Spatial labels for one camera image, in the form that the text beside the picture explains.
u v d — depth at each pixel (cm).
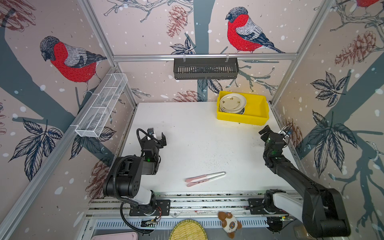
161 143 80
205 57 95
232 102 113
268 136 67
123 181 44
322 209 42
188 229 67
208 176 84
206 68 105
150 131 78
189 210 73
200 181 80
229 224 67
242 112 110
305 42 86
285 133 71
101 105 79
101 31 80
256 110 114
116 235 66
